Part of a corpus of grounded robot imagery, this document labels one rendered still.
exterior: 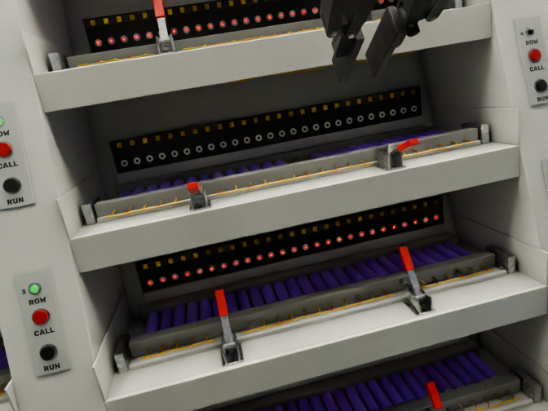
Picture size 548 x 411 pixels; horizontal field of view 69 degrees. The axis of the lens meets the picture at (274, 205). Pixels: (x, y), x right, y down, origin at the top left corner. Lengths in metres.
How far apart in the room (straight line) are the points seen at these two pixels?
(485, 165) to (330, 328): 0.31
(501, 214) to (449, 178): 0.14
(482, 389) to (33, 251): 0.67
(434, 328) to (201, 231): 0.34
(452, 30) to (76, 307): 0.61
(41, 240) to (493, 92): 0.64
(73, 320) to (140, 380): 0.11
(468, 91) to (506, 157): 0.14
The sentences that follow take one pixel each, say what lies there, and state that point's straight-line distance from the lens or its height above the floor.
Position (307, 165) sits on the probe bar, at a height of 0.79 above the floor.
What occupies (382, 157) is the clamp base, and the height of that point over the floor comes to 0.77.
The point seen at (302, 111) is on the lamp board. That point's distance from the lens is 0.71.
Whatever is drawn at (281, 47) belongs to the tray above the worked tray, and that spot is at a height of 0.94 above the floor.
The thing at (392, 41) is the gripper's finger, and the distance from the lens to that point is 0.41.
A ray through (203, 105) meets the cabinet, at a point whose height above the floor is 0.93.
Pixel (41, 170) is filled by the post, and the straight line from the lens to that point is 0.55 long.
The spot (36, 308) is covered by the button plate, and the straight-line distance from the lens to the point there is 0.56.
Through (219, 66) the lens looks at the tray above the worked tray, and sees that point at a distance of 0.55.
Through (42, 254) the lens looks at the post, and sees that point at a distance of 0.55.
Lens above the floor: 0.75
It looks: 1 degrees down
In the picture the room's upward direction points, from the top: 12 degrees counter-clockwise
